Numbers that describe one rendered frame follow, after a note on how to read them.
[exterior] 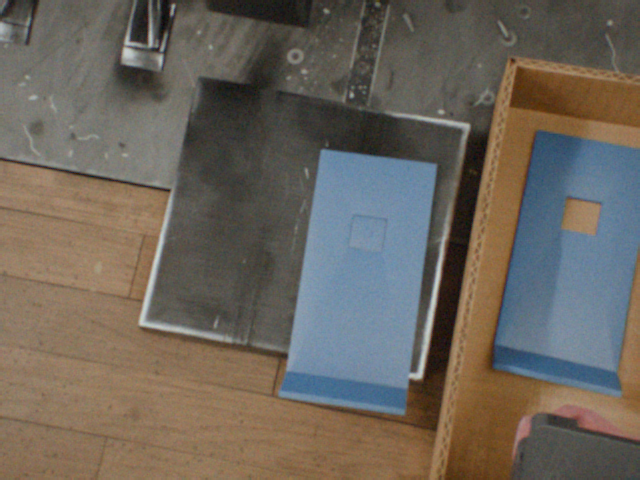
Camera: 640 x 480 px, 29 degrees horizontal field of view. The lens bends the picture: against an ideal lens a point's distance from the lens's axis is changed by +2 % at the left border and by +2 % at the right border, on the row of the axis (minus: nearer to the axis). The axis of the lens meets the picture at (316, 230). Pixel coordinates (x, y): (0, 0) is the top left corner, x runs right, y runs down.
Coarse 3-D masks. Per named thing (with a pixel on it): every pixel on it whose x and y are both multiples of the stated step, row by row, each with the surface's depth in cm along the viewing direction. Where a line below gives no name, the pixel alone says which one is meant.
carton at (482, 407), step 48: (528, 96) 75; (576, 96) 73; (624, 96) 72; (528, 144) 76; (624, 144) 76; (480, 192) 73; (480, 240) 68; (480, 288) 74; (480, 336) 73; (624, 336) 73; (480, 384) 72; (528, 384) 72; (624, 384) 72; (480, 432) 72
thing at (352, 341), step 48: (336, 192) 74; (384, 192) 74; (432, 192) 74; (336, 240) 73; (336, 288) 72; (384, 288) 72; (336, 336) 72; (384, 336) 71; (288, 384) 69; (336, 384) 70; (384, 384) 71
